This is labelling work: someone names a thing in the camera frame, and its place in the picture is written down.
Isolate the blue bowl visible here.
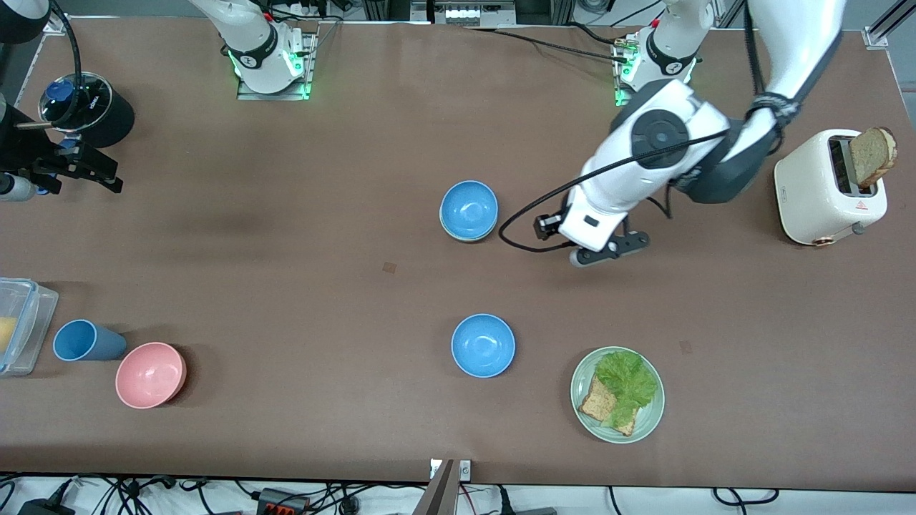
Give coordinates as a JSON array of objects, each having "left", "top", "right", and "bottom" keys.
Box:
[
  {"left": 439, "top": 180, "right": 499, "bottom": 240},
  {"left": 451, "top": 313, "right": 516, "bottom": 378}
]

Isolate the pale green bowl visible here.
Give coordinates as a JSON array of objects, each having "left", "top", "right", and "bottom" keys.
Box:
[{"left": 439, "top": 215, "right": 499, "bottom": 244}]

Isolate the pink bowl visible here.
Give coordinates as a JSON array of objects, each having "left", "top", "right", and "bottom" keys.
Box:
[{"left": 115, "top": 342, "right": 188, "bottom": 410}]

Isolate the glass lid with blue knob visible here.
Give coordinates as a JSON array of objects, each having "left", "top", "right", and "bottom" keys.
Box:
[{"left": 38, "top": 72, "right": 114, "bottom": 134}]

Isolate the green lettuce leaf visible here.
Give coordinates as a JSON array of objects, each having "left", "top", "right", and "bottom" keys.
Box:
[{"left": 595, "top": 349, "right": 658, "bottom": 430}]

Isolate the clear plastic container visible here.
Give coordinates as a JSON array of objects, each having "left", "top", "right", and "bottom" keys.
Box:
[{"left": 0, "top": 278, "right": 59, "bottom": 378}]

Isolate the brown bread slice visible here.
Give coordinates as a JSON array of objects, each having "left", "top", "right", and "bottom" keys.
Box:
[{"left": 578, "top": 376, "right": 638, "bottom": 437}]

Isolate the pale green plate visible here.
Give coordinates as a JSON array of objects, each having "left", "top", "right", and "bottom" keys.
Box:
[{"left": 570, "top": 346, "right": 666, "bottom": 444}]

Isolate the blue cup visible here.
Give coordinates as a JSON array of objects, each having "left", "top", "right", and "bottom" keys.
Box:
[{"left": 53, "top": 319, "right": 128, "bottom": 362}]

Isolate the cream white toaster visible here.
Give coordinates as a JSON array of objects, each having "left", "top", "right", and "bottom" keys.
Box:
[{"left": 774, "top": 129, "right": 888, "bottom": 247}]

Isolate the white power strip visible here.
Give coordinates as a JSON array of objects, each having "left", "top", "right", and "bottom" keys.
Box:
[{"left": 429, "top": 0, "right": 517, "bottom": 26}]

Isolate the brown toast slice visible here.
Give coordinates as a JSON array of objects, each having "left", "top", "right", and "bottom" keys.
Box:
[{"left": 850, "top": 127, "right": 898, "bottom": 189}]

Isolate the grey metal pole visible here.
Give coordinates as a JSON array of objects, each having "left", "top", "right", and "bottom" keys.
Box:
[{"left": 411, "top": 459, "right": 457, "bottom": 515}]

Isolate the black power adapter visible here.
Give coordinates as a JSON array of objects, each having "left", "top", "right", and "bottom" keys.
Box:
[{"left": 16, "top": 499, "right": 76, "bottom": 515}]

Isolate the black orange power strip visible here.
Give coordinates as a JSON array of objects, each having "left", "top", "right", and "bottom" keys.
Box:
[{"left": 256, "top": 488, "right": 310, "bottom": 515}]

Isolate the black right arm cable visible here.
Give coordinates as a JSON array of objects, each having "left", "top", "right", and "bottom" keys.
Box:
[{"left": 47, "top": 0, "right": 79, "bottom": 129}]

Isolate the black pot with blue handle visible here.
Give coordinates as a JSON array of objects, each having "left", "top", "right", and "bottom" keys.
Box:
[{"left": 37, "top": 72, "right": 135, "bottom": 195}]

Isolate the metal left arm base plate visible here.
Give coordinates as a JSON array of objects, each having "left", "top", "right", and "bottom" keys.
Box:
[{"left": 614, "top": 32, "right": 691, "bottom": 108}]

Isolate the black cable on table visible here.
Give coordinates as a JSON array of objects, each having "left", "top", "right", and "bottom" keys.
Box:
[{"left": 464, "top": 26, "right": 630, "bottom": 65}]

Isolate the small metal bracket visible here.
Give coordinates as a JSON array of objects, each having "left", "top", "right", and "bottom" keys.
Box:
[{"left": 429, "top": 459, "right": 473, "bottom": 481}]

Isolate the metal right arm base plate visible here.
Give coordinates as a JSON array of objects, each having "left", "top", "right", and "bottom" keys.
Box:
[{"left": 236, "top": 29, "right": 317, "bottom": 101}]

